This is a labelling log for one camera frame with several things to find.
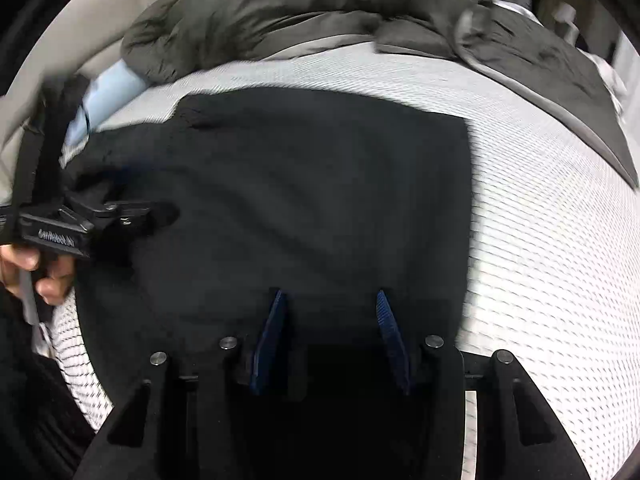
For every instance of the light blue pillow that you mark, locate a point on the light blue pillow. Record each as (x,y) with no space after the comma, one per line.
(110,91)

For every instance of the black pants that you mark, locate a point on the black pants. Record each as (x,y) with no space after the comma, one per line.
(329,196)

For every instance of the white mesh mattress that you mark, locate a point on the white mesh mattress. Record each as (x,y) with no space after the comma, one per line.
(555,232)

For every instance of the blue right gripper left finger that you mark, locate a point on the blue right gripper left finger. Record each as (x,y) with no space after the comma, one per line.
(268,342)

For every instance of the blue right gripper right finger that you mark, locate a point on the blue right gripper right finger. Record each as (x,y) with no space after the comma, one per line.
(394,344)

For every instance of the grey duvet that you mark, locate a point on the grey duvet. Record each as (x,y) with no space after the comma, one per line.
(498,39)

